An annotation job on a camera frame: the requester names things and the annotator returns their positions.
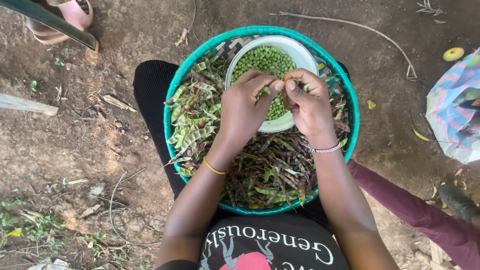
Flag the person's right hand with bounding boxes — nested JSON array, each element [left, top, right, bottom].
[[281, 68, 339, 149]]

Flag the person's left hand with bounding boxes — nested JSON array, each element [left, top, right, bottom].
[[217, 69, 286, 152]]

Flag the green pea pod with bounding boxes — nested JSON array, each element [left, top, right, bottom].
[[260, 78, 312, 95]]

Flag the heap of empty green pods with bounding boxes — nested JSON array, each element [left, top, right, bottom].
[[165, 56, 231, 178]]

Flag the pile of shelled green peas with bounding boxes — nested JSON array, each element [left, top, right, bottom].
[[230, 46, 298, 121]]

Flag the white enamel bowl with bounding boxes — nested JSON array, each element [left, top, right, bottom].
[[224, 35, 319, 133]]

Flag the yellow wrist band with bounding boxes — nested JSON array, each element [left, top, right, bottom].
[[202, 156, 227, 176]]

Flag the heap of purple unshelled pods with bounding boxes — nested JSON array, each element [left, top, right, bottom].
[[187, 75, 351, 211]]

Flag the teal woven basket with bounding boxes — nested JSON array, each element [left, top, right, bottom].
[[163, 25, 361, 216]]

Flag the dry maize husk piece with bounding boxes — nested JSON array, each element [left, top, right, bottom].
[[174, 28, 188, 47]]

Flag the long thin dry stick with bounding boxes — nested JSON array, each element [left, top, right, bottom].
[[270, 11, 419, 81]]

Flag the person's black printed shirt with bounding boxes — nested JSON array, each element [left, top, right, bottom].
[[157, 214, 351, 270]]

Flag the dry brown leaf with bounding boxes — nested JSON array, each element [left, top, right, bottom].
[[101, 94, 137, 112]]

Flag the colourful striped cloth bundle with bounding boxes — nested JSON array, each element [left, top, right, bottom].
[[425, 47, 480, 164]]

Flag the yellow-green round fruit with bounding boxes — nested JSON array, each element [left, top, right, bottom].
[[442, 47, 465, 62]]

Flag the pale wood scraps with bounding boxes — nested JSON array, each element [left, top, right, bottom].
[[414, 240, 462, 270]]

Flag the pink sandal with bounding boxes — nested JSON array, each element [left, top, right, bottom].
[[25, 0, 94, 46]]

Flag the dark green chair leg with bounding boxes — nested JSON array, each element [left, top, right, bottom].
[[0, 0, 100, 52]]

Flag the pale flat wood strip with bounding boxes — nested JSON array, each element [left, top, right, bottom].
[[0, 93, 59, 116]]

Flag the beaded bracelet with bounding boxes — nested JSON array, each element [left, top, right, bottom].
[[305, 140, 342, 154]]

